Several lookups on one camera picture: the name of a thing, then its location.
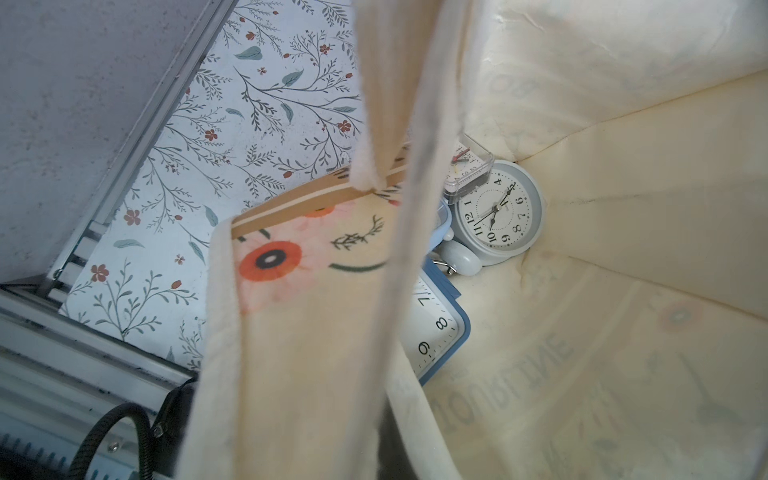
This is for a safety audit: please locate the beige canvas tote bag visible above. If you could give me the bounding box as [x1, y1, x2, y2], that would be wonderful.
[176, 1, 767, 479]

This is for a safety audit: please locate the large blue square alarm clock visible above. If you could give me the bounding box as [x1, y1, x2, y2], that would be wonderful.
[400, 258, 471, 385]

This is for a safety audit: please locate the clear small travel clock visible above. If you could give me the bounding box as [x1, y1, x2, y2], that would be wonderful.
[443, 133, 495, 205]

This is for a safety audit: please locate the white twin bell alarm clock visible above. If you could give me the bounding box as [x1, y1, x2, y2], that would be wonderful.
[435, 160, 546, 276]

